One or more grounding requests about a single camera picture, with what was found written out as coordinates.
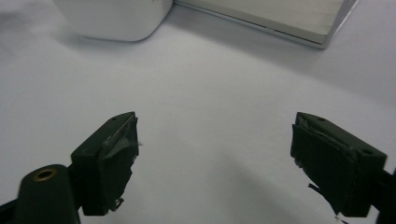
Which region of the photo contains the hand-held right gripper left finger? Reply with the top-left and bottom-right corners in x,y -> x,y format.
70,111 -> 140,217

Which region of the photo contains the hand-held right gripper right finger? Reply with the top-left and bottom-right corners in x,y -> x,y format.
290,111 -> 389,218

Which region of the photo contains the white rounded container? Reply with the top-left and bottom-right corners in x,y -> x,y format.
51,0 -> 174,42

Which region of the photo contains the flat white box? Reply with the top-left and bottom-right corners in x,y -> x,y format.
173,0 -> 360,50

